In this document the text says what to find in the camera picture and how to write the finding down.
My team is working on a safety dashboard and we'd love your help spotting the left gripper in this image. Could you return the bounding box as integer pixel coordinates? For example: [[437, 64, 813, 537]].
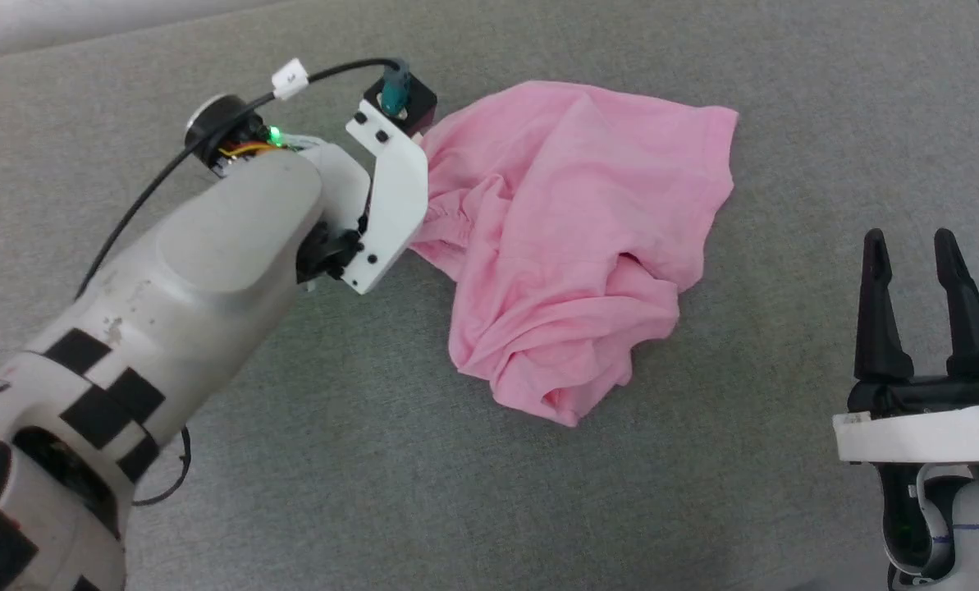
[[292, 144, 373, 286]]

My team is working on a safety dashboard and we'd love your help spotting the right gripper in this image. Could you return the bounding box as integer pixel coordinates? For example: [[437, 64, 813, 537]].
[[833, 227, 979, 466]]

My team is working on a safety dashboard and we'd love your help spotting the pink garment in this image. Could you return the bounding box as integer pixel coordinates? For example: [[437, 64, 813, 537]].
[[407, 80, 740, 428]]

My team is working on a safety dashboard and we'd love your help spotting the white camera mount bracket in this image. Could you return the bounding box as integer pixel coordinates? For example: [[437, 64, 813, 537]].
[[345, 98, 430, 296]]

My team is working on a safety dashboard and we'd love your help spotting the white cable label tag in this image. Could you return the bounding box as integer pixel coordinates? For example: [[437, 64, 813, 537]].
[[271, 57, 310, 102]]

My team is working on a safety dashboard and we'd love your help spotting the black camera cable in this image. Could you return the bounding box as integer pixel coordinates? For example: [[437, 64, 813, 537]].
[[75, 57, 412, 300]]

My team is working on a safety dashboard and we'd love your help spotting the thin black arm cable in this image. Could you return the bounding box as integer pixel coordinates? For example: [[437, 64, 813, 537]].
[[131, 427, 192, 506]]

